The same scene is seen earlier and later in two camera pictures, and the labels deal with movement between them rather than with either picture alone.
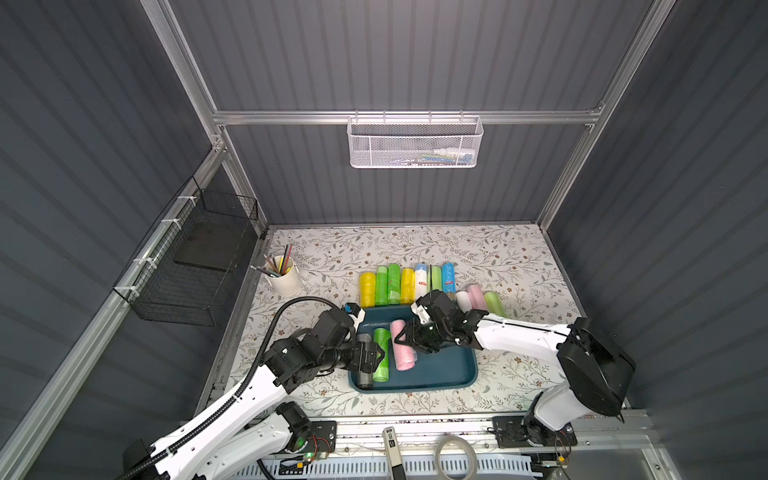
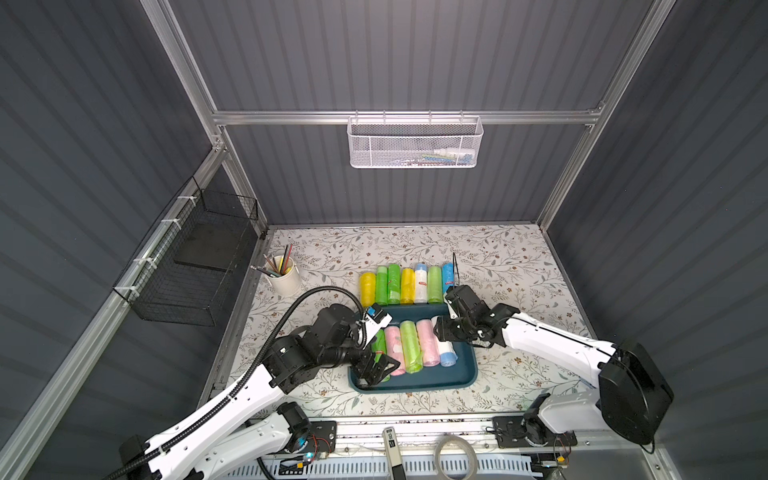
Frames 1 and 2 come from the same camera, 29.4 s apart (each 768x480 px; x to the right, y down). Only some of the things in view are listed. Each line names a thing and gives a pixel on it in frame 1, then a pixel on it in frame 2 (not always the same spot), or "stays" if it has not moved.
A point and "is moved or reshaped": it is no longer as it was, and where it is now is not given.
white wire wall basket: x=414 y=141 stays
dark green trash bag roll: x=394 y=284 stays
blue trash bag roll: x=449 y=281 stays
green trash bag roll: x=381 y=336 stays
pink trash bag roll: x=405 y=357 is moved or reshaped
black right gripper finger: x=419 y=335 to x=446 y=329
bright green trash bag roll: x=382 y=285 stays
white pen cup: x=283 y=275 stays
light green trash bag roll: x=437 y=278 stays
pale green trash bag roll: x=495 y=305 is moved or reshaped
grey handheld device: x=392 y=454 stays
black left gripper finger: x=371 y=354 to x=380 y=368
